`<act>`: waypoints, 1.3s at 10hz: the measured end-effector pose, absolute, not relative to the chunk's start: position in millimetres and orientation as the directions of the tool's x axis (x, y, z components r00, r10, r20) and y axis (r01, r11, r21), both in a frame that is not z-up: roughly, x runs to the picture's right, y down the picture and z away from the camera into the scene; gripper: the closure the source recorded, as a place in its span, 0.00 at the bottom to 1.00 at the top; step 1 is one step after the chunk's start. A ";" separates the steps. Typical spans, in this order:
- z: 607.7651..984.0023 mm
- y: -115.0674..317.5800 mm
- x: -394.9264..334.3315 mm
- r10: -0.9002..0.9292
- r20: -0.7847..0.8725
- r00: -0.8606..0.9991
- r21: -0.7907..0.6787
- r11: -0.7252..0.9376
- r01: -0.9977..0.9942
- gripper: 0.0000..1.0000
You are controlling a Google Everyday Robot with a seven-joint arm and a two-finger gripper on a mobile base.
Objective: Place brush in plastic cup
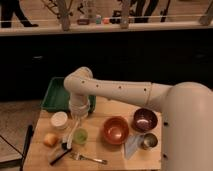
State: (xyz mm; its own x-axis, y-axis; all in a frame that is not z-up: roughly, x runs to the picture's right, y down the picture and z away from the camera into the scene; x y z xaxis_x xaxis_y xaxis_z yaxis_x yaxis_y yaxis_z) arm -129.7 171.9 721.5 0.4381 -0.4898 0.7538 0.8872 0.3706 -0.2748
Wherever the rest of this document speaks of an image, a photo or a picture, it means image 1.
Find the orange copper bowl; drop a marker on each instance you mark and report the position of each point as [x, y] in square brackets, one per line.
[115, 130]

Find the orange round fruit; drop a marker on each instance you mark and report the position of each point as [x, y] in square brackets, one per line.
[50, 139]

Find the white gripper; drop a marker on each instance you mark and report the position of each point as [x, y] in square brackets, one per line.
[79, 111]

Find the green plastic tray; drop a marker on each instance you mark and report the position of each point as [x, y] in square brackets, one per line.
[56, 97]

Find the black table side bar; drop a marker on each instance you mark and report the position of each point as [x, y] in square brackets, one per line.
[28, 138]

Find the small steel cup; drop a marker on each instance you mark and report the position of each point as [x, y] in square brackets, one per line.
[149, 141]

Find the white handled dish brush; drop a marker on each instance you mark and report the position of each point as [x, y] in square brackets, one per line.
[66, 143]

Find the silver metal fork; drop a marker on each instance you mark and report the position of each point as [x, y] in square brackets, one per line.
[77, 156]

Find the green plastic cup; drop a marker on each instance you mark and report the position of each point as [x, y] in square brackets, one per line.
[80, 136]

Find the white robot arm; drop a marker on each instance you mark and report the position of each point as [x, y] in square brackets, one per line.
[186, 108]

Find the dark purple metal bowl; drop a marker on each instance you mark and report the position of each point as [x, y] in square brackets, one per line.
[144, 120]

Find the light blue cloth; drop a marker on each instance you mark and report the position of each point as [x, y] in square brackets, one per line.
[131, 145]

